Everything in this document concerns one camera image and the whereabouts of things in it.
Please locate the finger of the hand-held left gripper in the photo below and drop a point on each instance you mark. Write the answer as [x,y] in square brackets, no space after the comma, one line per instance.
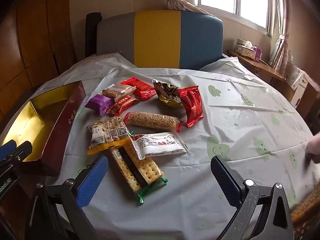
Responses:
[22,152]
[7,148]

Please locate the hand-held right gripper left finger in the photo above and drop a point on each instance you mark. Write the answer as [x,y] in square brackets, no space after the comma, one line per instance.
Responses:
[92,180]

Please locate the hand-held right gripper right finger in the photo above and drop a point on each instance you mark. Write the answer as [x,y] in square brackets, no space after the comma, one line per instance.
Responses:
[225,180]

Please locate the gold-lined red tin box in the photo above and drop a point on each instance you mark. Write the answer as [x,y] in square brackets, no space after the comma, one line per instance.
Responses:
[32,120]

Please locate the cracker sandwich packet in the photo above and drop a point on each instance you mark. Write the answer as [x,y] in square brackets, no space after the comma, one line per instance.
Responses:
[140,172]

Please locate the clear mixed nuts packet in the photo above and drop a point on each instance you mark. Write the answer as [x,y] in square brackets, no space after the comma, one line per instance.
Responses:
[107,131]

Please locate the white red-label packet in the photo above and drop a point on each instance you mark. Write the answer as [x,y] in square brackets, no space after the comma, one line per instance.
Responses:
[160,145]

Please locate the purple packet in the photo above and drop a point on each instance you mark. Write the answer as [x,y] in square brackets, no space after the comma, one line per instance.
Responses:
[98,104]

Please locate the small dark red packet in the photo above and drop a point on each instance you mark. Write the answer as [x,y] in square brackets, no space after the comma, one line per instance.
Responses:
[120,108]

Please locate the large red cake packet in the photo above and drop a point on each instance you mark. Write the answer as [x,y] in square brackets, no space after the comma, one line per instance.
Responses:
[191,106]

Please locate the grain bar packet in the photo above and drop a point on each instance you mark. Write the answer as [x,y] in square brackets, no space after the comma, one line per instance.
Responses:
[152,121]

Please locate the clear pastry packet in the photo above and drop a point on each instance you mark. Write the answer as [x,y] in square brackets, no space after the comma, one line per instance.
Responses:
[118,90]

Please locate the bright red packet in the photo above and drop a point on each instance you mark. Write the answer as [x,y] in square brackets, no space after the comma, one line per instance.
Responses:
[140,87]

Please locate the brown gold foil packet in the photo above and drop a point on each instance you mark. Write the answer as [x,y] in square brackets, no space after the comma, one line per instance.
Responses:
[166,92]

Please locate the pale printed plastic tablecloth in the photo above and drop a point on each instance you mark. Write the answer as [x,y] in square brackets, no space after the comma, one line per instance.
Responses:
[225,120]

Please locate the wicker chair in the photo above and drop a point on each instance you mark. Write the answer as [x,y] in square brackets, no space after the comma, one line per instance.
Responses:
[308,205]

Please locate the wooden side table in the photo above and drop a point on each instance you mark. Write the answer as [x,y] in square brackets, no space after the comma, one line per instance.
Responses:
[265,70]

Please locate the wooden wardrobe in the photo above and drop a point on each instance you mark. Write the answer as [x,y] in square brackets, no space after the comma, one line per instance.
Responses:
[32,30]

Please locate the white patterned cardboard box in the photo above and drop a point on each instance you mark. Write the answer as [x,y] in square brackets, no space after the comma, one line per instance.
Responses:
[296,80]

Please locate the patterned tissue box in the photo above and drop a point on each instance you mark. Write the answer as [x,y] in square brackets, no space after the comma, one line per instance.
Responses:
[246,52]

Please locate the purple tissue pack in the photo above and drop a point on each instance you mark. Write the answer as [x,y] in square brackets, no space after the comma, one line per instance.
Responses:
[257,53]

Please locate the floral curtain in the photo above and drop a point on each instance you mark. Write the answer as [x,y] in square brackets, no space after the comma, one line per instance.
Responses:
[278,45]

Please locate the grey yellow blue headboard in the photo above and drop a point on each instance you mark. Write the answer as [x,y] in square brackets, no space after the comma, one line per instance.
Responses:
[155,40]

